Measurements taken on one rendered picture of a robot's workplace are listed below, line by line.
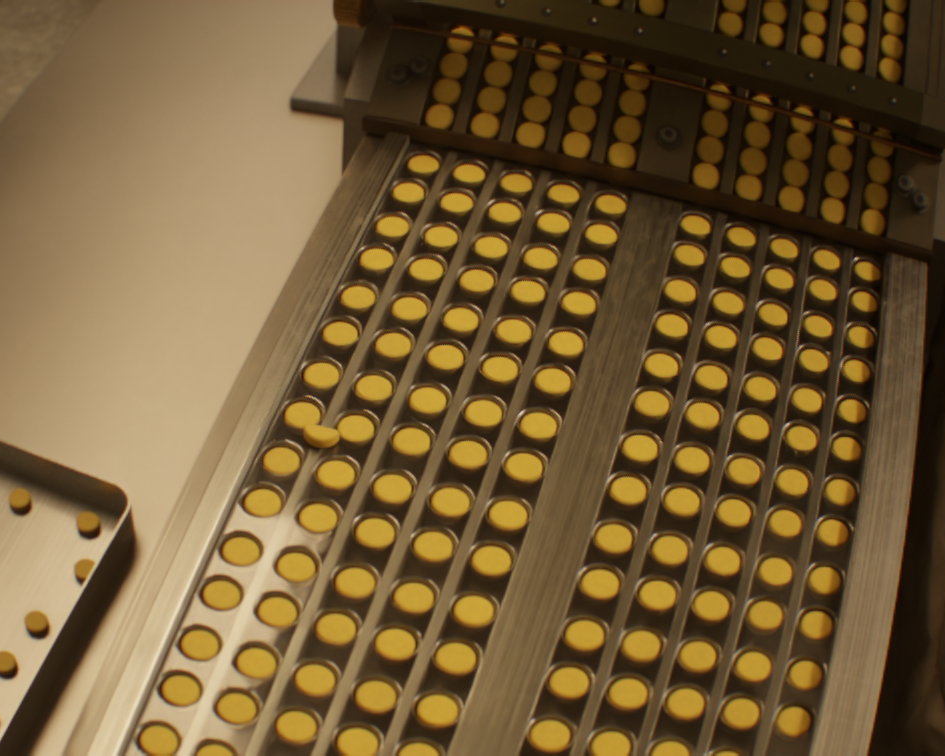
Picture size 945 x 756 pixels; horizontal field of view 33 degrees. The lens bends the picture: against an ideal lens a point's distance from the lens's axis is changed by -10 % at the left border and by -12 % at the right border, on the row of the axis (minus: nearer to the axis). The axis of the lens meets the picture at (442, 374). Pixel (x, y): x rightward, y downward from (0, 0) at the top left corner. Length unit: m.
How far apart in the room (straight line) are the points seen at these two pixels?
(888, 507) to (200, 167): 0.47
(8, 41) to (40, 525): 1.89
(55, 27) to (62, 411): 1.84
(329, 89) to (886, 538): 0.49
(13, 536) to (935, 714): 0.40
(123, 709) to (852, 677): 0.21
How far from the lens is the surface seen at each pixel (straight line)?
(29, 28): 2.58
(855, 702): 0.48
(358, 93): 0.65
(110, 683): 0.47
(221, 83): 0.94
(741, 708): 0.48
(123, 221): 0.85
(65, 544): 0.70
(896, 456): 0.55
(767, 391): 0.56
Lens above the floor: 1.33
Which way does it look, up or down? 44 degrees down
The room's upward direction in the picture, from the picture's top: 4 degrees clockwise
